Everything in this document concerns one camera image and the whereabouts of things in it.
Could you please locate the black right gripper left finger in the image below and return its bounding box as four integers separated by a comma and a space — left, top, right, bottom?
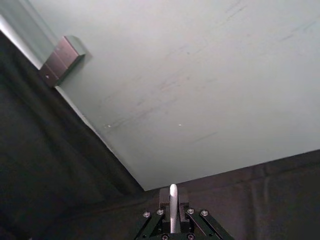
133, 187, 171, 240

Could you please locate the grey metal block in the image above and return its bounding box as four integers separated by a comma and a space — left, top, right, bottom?
38, 35, 87, 88

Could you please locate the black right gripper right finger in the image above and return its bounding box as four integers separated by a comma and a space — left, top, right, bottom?
177, 186, 235, 240

